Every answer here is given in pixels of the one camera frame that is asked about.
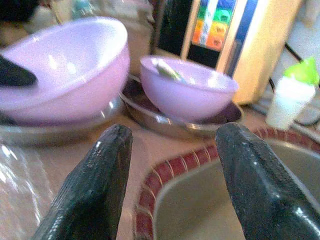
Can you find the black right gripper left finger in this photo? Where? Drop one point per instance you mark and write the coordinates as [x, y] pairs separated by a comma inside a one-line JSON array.
[[95, 190]]

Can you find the clear bubble wrap sheet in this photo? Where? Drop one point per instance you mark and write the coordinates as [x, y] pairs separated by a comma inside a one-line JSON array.
[[20, 180]]

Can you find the beige water ionizer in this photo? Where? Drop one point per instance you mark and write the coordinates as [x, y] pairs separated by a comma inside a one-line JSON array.
[[250, 50]]

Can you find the small white green-capped bottle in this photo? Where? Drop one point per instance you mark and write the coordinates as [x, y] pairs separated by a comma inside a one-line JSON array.
[[287, 100]]

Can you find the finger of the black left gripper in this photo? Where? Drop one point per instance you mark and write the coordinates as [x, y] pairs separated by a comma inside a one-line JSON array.
[[12, 76]]

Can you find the green and white utensil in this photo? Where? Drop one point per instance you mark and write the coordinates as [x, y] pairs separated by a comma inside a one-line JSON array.
[[170, 71]]

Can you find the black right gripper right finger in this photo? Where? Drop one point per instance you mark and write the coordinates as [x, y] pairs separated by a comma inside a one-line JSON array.
[[262, 195]]

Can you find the stainless steel sink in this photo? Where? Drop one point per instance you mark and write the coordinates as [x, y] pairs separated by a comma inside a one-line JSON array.
[[195, 200]]

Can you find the purple plastic bowl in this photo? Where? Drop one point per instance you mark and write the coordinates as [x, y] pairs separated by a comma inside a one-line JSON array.
[[75, 62], [190, 100]]

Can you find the round steel plate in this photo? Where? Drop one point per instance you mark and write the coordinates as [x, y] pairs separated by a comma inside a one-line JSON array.
[[62, 132], [155, 122]]

